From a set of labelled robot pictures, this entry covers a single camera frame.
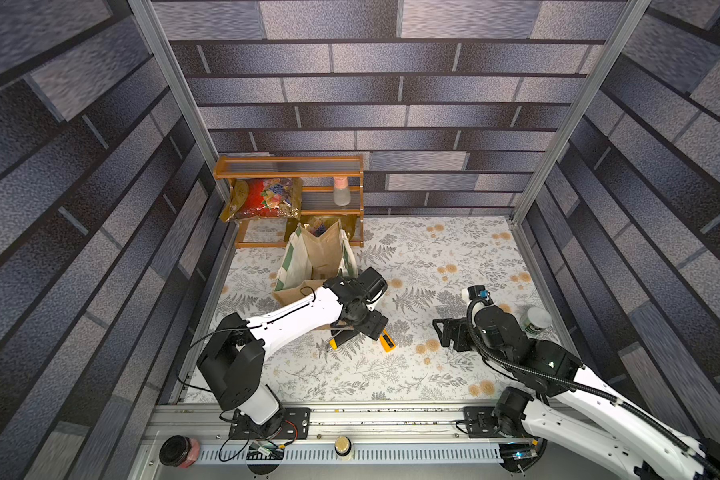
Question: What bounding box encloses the black yellow utility knife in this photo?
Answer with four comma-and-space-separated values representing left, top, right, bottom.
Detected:
318, 327, 359, 354

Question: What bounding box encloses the burlap green Christmas tote bag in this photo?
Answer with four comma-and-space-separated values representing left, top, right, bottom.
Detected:
272, 222, 359, 306

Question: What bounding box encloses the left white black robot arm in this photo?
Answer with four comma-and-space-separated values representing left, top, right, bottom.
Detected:
196, 268, 388, 439

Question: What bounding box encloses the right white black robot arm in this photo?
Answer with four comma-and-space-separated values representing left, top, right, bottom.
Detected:
432, 292, 720, 479

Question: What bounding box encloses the orange utility knife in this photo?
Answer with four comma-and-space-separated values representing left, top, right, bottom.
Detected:
379, 330, 397, 353

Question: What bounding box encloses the white green round container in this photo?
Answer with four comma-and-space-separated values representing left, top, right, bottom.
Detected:
520, 306, 553, 335

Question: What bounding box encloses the small pink capped bottle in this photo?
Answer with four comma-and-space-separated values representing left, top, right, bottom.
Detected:
333, 176, 351, 207

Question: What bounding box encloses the wooden two-tier shelf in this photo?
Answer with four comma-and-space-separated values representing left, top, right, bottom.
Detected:
213, 155, 365, 249

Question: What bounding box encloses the red gold snack bag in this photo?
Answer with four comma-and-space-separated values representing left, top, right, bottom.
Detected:
219, 177, 303, 222

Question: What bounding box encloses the small gold lid jar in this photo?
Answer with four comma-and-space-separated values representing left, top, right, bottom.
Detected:
334, 436, 354, 460

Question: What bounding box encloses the black red tape roll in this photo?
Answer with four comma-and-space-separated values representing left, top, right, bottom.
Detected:
159, 435, 201, 469

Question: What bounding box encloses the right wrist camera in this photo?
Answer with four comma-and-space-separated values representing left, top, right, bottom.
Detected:
465, 285, 493, 304

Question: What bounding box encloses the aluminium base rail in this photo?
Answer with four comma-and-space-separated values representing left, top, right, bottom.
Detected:
125, 400, 655, 480

